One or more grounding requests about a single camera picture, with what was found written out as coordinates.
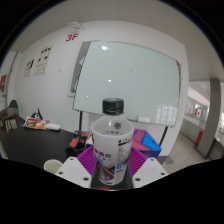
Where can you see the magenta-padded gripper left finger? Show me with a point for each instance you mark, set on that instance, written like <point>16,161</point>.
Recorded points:
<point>75,168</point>

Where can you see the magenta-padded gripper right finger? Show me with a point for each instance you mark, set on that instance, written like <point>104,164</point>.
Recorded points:
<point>148,170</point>

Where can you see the clear plastic drink bottle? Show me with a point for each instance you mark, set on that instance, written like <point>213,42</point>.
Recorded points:
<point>112,143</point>

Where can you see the blue cardboard box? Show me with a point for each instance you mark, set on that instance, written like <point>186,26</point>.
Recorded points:
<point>146,143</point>

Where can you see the red and black desk object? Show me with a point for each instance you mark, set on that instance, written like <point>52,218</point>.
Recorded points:
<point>78,141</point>

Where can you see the small white flat object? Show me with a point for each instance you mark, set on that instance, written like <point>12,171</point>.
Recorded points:
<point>53,126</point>

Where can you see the white whiteboard eraser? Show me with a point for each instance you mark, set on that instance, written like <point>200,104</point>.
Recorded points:
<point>144,119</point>

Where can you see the orange colourful flat box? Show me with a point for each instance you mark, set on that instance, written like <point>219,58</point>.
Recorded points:
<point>36,123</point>

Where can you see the red floor cabinet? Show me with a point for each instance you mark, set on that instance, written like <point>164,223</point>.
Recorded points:
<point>199,138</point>

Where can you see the whiteboard on black stand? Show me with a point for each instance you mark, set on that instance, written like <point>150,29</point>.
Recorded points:
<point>133,83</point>

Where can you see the red and white wall picture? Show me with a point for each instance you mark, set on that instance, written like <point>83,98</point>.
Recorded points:
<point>199,113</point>

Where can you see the wall notice board with papers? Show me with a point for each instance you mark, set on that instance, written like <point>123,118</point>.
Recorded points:
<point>75,71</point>

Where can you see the small white wall poster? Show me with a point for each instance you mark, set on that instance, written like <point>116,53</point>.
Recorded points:
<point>29,68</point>

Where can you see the large white wall poster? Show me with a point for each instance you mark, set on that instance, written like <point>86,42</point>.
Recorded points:
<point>43,60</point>

